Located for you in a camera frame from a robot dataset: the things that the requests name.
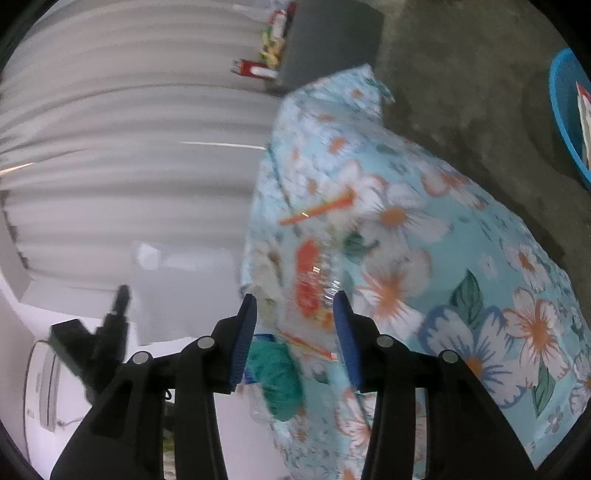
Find clear packet with orange stripes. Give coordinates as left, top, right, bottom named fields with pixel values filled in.
left=272, top=187, right=358, bottom=365

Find red thermos flask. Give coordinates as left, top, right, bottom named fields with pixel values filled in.
left=231, top=58, right=278, bottom=80

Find yellow packets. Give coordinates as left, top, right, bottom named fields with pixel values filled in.
left=259, top=30, right=284, bottom=65

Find white hanging cable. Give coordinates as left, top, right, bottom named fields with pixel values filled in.
left=180, top=141, right=267, bottom=151

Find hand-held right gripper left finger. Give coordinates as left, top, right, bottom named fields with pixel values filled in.
left=50, top=294, right=258, bottom=480

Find white plastic appliance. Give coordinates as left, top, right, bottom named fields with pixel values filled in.
left=23, top=344, right=100, bottom=467

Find green plastic bag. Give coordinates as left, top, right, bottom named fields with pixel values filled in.
left=245, top=335, right=305, bottom=423

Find blue floral tablecloth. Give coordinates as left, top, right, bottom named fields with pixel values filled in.
left=238, top=65, right=591, bottom=480

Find grey cabinet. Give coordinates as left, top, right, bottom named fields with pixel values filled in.
left=277, top=0, right=385, bottom=95

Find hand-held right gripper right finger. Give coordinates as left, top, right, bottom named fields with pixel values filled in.
left=333, top=291, right=536, bottom=480

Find red and white snack packet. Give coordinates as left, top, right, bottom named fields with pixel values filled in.
left=575, top=82, right=591, bottom=169

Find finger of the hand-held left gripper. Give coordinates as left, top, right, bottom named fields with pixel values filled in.
left=92, top=285, right=131, bottom=370

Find blue plastic basket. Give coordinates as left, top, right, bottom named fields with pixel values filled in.
left=549, top=47, right=591, bottom=192

